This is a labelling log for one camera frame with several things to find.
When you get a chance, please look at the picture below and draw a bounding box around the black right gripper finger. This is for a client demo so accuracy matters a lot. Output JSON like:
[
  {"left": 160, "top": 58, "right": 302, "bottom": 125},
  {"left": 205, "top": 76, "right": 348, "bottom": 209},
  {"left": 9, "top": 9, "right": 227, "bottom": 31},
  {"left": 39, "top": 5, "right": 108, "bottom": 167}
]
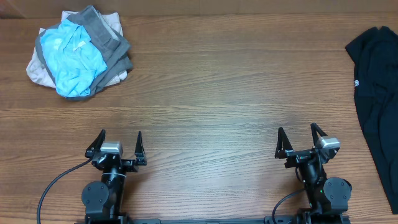
[
  {"left": 275, "top": 127, "right": 294, "bottom": 159},
  {"left": 310, "top": 123, "right": 328, "bottom": 146}
]

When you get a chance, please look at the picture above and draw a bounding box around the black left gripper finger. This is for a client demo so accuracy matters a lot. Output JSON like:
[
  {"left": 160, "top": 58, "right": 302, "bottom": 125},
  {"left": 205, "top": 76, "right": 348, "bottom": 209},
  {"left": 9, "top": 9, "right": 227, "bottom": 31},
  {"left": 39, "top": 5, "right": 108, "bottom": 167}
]
[
  {"left": 85, "top": 129, "right": 106, "bottom": 158},
  {"left": 134, "top": 131, "right": 147, "bottom": 166}
]

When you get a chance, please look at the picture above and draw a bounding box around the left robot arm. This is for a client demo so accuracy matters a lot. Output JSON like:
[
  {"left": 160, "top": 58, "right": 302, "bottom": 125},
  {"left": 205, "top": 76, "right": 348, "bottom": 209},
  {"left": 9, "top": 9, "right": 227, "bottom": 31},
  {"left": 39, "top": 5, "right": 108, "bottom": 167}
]
[{"left": 81, "top": 130, "right": 147, "bottom": 224}]

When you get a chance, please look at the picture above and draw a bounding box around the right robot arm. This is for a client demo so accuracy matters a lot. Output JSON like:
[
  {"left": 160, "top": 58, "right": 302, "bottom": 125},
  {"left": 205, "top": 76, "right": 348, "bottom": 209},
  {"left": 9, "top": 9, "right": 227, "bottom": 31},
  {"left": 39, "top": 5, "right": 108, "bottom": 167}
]
[{"left": 271, "top": 123, "right": 352, "bottom": 224}]

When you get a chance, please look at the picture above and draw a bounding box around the light blue folded shirt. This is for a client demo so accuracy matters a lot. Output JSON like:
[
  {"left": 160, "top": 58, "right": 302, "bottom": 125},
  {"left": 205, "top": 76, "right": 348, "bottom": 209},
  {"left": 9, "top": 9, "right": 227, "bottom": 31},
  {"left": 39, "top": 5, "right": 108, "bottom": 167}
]
[{"left": 39, "top": 19, "right": 108, "bottom": 98}]

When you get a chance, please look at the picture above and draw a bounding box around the beige folded garment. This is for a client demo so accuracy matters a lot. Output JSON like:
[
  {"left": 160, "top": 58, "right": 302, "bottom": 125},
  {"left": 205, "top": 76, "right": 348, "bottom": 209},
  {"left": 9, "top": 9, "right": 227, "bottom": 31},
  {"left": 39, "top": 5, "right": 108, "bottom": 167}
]
[{"left": 26, "top": 12, "right": 127, "bottom": 88}]

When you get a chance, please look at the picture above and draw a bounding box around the black shirt with white logo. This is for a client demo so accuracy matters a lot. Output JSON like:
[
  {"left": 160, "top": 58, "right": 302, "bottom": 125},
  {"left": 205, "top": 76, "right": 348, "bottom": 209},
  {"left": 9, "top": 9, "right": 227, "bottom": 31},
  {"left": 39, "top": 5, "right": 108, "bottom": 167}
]
[{"left": 345, "top": 26, "right": 397, "bottom": 215}]

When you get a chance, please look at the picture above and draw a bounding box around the grey folded garment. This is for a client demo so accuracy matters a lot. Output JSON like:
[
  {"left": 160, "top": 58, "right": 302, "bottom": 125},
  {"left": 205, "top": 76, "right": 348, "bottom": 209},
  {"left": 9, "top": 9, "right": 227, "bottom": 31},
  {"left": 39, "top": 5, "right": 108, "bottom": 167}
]
[{"left": 35, "top": 6, "right": 132, "bottom": 100}]

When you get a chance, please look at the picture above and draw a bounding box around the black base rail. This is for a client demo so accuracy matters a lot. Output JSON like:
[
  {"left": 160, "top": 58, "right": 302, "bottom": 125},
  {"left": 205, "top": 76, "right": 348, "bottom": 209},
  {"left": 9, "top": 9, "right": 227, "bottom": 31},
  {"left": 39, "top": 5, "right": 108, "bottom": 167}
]
[{"left": 76, "top": 216, "right": 351, "bottom": 224}]

